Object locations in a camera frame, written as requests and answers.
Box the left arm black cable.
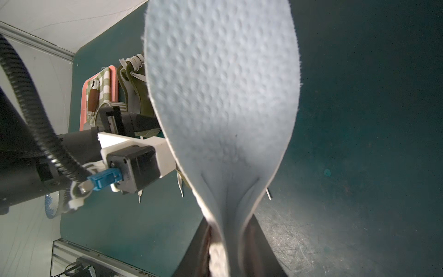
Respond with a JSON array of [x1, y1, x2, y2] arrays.
[[0, 34, 91, 184]]

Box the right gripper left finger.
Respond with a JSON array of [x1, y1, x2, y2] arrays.
[[173, 218, 211, 277]]

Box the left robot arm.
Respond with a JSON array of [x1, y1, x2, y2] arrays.
[[1, 92, 162, 215]]

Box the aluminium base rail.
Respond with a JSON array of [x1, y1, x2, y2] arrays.
[[50, 239, 153, 277]]

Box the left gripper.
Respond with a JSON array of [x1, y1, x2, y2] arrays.
[[95, 106, 161, 137]]

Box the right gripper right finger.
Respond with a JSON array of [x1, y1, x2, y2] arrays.
[[242, 215, 287, 277]]

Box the light blue insole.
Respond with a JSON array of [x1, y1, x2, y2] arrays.
[[144, 1, 301, 277]]

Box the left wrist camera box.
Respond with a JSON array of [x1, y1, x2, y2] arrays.
[[98, 132, 177, 194]]

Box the pink tray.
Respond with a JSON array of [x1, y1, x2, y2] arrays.
[[79, 65, 119, 131]]

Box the wooden handled knife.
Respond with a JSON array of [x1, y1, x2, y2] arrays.
[[87, 79, 100, 116]]

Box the blue white patterned bowl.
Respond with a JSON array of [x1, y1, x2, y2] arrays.
[[45, 191, 63, 219]]

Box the olive shoe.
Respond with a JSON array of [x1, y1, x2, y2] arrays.
[[117, 54, 156, 117]]

